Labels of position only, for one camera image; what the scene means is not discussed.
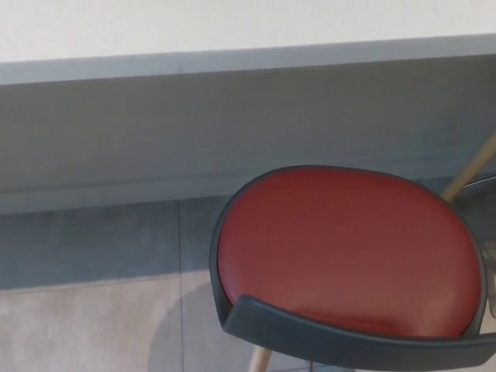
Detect red seat grey shell stool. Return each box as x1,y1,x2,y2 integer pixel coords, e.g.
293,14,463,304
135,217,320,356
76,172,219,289
208,165,496,372

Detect wooden leg bar stool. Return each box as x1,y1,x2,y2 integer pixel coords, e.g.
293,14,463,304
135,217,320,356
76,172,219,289
441,131,496,202

